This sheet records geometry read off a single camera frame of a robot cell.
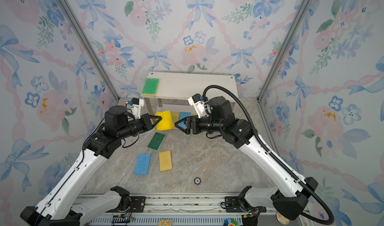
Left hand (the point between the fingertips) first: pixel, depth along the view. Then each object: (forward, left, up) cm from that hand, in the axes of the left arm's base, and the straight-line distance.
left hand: (161, 116), depth 65 cm
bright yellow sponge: (-2, -2, -2) cm, 3 cm away
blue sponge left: (-9, +16, -34) cm, 39 cm away
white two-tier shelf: (+21, -7, -1) cm, 22 cm away
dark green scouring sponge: (+6, +10, -33) cm, 35 cm away
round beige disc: (-34, -56, -34) cm, 74 cm away
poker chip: (-17, -16, -35) cm, 42 cm away
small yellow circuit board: (-36, -1, -34) cm, 49 cm away
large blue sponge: (+22, -6, -27) cm, 35 cm away
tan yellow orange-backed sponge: (0, -6, 0) cm, 6 cm away
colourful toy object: (-35, -32, -33) cm, 58 cm away
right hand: (-5, -8, +2) cm, 10 cm away
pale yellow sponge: (-6, +2, -34) cm, 35 cm away
